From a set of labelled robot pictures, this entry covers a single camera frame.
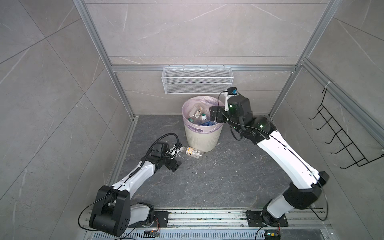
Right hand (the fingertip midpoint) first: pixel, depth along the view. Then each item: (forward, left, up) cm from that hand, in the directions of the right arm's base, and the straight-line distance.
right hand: (217, 107), depth 68 cm
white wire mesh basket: (+38, +9, -10) cm, 41 cm away
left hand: (-6, +24, -31) cm, 39 cm away
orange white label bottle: (-4, +12, -35) cm, 37 cm away
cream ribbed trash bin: (-1, +5, -23) cm, 23 cm away
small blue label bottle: (+5, +3, -16) cm, 17 cm away
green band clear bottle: (+9, +13, -18) cm, 24 cm away
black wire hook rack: (-24, -55, -8) cm, 61 cm away
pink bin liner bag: (+21, +4, -15) cm, 26 cm away
